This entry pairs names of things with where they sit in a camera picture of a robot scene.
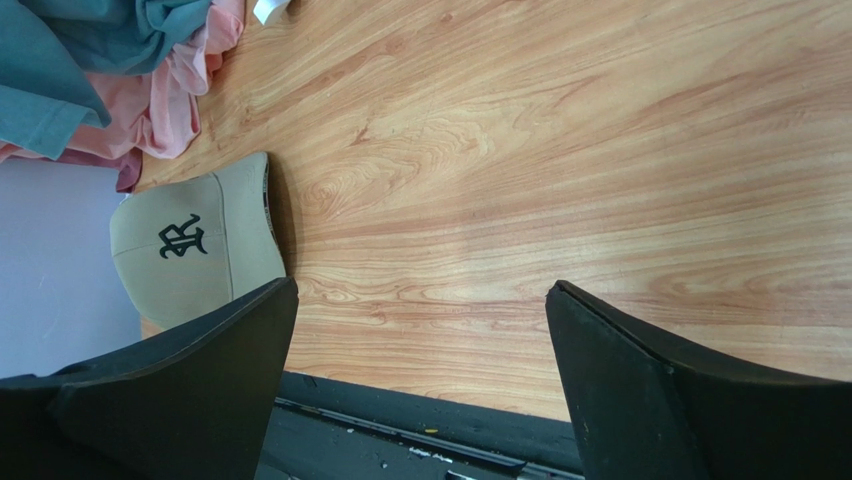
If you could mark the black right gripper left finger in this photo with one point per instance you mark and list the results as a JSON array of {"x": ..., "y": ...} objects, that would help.
[{"x": 192, "y": 402}]

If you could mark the teal t-shirt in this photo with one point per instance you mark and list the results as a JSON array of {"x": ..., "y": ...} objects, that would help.
[{"x": 48, "y": 48}]

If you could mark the pink t-shirt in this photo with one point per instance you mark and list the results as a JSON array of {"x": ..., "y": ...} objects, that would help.
[{"x": 155, "y": 113}]

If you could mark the aluminium frame rail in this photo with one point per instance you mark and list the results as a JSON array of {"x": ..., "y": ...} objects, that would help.
[{"x": 326, "y": 429}]

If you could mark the beige baseball cap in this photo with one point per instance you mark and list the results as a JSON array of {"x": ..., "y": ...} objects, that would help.
[{"x": 185, "y": 249}]

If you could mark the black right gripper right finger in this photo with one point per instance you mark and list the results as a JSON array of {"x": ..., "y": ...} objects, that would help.
[{"x": 648, "y": 404}]

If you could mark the white clothes rack foot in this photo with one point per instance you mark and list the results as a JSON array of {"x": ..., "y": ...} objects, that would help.
[{"x": 268, "y": 12}]

